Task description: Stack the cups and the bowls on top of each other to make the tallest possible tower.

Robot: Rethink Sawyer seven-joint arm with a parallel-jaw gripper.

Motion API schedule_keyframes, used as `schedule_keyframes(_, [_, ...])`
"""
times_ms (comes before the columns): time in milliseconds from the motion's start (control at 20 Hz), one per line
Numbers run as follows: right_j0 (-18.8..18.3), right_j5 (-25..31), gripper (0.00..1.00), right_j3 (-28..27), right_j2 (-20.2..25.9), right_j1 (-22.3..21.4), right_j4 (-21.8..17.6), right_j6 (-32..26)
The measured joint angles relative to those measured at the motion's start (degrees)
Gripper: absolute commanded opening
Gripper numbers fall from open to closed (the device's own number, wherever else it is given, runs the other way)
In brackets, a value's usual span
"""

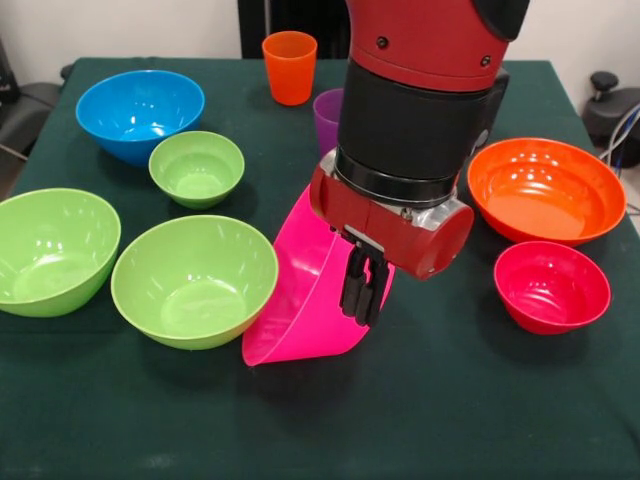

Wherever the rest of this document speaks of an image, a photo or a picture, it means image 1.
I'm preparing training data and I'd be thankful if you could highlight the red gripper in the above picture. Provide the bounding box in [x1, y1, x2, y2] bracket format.
[308, 168, 475, 327]

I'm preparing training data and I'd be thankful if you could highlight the pink plastic bowl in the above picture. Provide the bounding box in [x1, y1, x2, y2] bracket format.
[241, 188, 397, 368]

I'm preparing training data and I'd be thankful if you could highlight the dark green tablecloth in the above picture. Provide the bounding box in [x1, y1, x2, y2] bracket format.
[0, 57, 640, 480]

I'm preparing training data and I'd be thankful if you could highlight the large green plastic bowl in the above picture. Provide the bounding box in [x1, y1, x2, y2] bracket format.
[110, 214, 280, 351]
[0, 187, 123, 319]

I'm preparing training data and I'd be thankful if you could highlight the purple plastic cup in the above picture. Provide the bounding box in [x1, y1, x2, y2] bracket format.
[312, 88, 346, 159]

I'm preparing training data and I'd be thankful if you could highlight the small red plastic bowl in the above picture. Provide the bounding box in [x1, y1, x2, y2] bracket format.
[493, 240, 613, 336]

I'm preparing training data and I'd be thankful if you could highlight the orange plastic bowl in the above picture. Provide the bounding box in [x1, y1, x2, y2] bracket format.
[466, 138, 628, 247]

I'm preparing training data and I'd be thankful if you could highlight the small green plastic bowl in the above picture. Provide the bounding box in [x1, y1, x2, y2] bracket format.
[147, 130, 246, 211]

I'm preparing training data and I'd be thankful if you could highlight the orange plastic cup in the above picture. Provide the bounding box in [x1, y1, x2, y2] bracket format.
[261, 30, 319, 107]

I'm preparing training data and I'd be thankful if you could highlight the blue plastic bowl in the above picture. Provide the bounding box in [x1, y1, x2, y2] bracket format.
[75, 69, 206, 168]

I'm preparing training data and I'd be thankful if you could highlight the black equipment base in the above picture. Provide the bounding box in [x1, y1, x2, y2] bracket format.
[582, 71, 640, 147]

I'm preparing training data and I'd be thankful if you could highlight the black office chair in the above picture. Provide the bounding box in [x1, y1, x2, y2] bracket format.
[0, 37, 76, 161]

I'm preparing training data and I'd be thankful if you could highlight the bundle of grey cables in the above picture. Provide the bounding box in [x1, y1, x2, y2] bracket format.
[598, 102, 640, 174]

